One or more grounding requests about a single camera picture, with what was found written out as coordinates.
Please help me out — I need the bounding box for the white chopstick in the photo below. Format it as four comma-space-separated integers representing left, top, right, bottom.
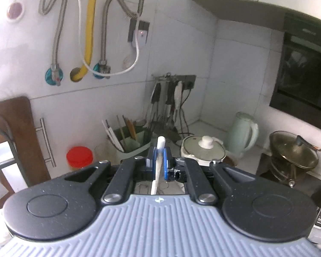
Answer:
150, 136, 167, 195

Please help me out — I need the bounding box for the plastic jar red lid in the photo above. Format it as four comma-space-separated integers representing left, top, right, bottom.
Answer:
66, 146, 94, 172

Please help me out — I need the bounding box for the metal wall hook rack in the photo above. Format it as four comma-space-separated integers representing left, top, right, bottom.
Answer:
153, 72, 186, 82

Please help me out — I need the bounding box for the black power cable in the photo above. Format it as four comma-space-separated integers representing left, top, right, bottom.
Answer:
178, 87, 196, 137

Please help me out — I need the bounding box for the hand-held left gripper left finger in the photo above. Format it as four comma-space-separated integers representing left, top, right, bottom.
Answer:
65, 148, 157, 205

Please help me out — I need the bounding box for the black gas stove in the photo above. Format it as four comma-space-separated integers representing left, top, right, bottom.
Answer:
258, 152, 321, 193

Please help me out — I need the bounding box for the white cable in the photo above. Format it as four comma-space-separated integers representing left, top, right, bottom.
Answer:
74, 0, 141, 76

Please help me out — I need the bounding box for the bundle of assorted chopsticks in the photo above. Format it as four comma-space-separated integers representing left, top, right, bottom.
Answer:
102, 114, 147, 153

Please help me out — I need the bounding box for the wall socket white plug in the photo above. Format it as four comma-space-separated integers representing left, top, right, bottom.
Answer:
128, 19, 151, 51

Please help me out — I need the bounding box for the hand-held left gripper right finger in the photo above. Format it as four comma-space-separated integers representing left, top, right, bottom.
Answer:
163, 148, 258, 205

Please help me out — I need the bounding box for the set of hanging kitchen utensils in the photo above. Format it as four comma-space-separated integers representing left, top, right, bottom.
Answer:
146, 79, 186, 142

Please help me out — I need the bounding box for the tall clear glass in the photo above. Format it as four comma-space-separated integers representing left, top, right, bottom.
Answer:
94, 142, 118, 164

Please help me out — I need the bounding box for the white chopping board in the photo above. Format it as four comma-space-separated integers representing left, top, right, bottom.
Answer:
0, 142, 27, 193

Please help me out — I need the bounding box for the pot with glass lid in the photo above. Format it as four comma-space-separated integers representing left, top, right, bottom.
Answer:
268, 131, 321, 184

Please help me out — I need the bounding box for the round wall vent cap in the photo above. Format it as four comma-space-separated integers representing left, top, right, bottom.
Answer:
6, 1, 25, 22

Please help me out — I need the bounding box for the white electric pot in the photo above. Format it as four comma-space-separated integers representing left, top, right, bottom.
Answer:
180, 134, 227, 167

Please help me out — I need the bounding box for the wooden cutting board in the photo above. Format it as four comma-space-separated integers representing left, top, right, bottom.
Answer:
0, 96, 56, 193

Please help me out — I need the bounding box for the yellow pipe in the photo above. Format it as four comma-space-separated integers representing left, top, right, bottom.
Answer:
70, 0, 105, 83

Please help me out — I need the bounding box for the metal hose blue flange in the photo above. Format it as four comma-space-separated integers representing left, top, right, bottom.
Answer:
92, 0, 148, 80
38, 0, 68, 87

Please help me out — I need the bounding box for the green electric kettle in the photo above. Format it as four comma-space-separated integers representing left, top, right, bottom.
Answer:
226, 112, 259, 159

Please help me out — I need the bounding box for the black range hood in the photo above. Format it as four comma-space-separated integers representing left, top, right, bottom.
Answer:
268, 12, 321, 136

